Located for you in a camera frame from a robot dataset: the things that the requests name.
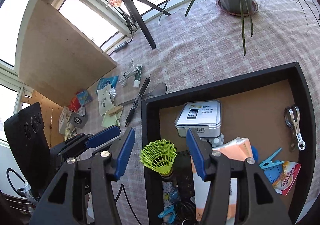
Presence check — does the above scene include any green cleaning cloth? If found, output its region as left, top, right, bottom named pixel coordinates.
left=101, top=112, right=122, bottom=128

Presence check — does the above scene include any silver tin box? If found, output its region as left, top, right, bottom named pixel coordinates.
left=175, top=100, right=222, bottom=138

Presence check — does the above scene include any white paper sachet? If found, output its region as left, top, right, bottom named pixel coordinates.
left=97, top=84, right=113, bottom=116

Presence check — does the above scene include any black ballpoint pen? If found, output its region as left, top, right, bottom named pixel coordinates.
left=125, top=75, right=150, bottom=127

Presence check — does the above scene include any white usb cable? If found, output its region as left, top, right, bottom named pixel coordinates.
left=118, top=59, right=137, bottom=87

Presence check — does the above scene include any red coffee mix sachet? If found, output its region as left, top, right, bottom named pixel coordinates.
left=272, top=161, right=302, bottom=196

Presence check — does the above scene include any metal clip wrench tool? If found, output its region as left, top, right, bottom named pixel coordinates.
left=284, top=105, right=306, bottom=152

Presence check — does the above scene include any white bead cluster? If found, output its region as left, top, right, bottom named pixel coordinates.
left=200, top=134, right=224, bottom=148

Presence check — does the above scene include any grey square card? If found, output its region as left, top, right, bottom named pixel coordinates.
left=69, top=113, right=88, bottom=129

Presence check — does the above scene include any white small box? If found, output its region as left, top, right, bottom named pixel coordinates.
left=59, top=107, right=70, bottom=134

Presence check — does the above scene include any yellow plastic shuttlecock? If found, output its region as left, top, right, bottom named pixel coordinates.
left=139, top=139, right=177, bottom=176

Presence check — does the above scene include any wooden clothespin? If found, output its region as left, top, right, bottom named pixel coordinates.
left=106, top=106, right=124, bottom=116

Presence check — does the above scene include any red packet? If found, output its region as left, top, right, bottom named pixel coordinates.
left=68, top=96, right=81, bottom=112

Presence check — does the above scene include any blue picture card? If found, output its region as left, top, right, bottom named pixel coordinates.
left=76, top=89, right=93, bottom=106

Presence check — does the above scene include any orange tissue pack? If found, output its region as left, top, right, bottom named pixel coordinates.
left=200, top=150, right=242, bottom=224

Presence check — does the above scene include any wooden slat panel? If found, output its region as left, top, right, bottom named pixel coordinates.
left=21, top=90, right=63, bottom=148

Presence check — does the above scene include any blue wet wipe packet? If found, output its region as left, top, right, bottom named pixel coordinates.
left=95, top=75, right=119, bottom=93

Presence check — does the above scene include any metal spoon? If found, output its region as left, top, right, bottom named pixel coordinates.
left=119, top=82, right=167, bottom=106

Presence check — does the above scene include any green white glue stick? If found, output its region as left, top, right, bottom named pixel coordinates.
left=133, top=63, right=143, bottom=88

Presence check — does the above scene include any blue plastic clothespin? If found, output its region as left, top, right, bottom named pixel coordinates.
left=259, top=147, right=285, bottom=170

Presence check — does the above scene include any black storage tray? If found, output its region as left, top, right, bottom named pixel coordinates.
left=141, top=62, right=317, bottom=222

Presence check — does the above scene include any large wooden board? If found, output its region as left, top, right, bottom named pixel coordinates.
left=18, top=0, right=117, bottom=106

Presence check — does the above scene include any pink checkered tablecloth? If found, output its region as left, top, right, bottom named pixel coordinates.
left=75, top=0, right=320, bottom=225

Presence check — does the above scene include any black tripod stand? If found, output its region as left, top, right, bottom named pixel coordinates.
left=122, top=0, right=171, bottom=50

